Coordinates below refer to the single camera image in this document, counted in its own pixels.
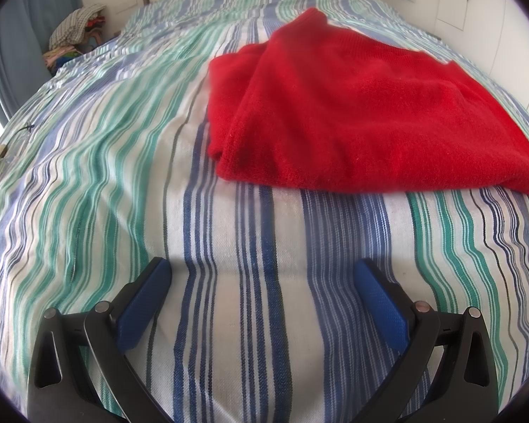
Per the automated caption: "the white wardrobe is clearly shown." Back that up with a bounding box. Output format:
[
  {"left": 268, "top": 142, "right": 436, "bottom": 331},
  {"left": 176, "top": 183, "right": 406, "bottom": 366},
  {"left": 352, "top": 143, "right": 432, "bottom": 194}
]
[{"left": 423, "top": 0, "right": 529, "bottom": 111}]

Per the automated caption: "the blue curtain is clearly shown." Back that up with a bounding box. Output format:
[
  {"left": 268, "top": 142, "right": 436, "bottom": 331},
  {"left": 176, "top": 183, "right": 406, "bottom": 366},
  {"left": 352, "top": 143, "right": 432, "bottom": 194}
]
[{"left": 0, "top": 0, "right": 82, "bottom": 119}]

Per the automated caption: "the red towel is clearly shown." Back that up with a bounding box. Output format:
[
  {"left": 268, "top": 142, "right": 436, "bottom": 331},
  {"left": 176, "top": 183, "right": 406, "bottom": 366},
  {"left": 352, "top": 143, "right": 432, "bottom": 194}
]
[{"left": 206, "top": 7, "right": 529, "bottom": 199}]

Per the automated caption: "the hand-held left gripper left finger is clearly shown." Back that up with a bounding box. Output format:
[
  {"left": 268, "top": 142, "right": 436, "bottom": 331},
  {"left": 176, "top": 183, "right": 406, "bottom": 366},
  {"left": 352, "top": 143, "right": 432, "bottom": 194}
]
[{"left": 26, "top": 256, "right": 172, "bottom": 423}]

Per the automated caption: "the pile of clothes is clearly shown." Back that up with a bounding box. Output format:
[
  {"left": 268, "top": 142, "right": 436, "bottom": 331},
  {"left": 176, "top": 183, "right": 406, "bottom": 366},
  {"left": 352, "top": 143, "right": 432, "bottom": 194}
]
[{"left": 43, "top": 4, "right": 109, "bottom": 78}]

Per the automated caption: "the striped bedspread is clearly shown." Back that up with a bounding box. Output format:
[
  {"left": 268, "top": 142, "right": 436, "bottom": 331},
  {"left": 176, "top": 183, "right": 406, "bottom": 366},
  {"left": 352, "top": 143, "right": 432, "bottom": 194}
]
[{"left": 0, "top": 0, "right": 529, "bottom": 423}]

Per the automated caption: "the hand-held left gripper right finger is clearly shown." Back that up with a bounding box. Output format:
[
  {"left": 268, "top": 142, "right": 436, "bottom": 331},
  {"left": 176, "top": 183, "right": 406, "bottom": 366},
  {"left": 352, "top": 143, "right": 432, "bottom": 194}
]
[{"left": 353, "top": 258, "right": 500, "bottom": 423}]

